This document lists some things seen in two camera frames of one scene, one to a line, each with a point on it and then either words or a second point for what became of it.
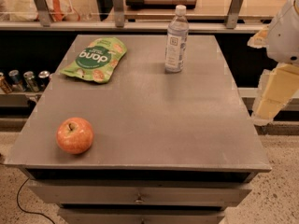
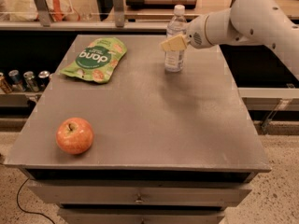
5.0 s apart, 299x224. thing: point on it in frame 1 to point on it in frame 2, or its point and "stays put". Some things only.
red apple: x=75 y=135 stays put
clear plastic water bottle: x=177 y=41 stays put
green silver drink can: x=29 y=78 stays put
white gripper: x=285 y=36 to x=195 y=32
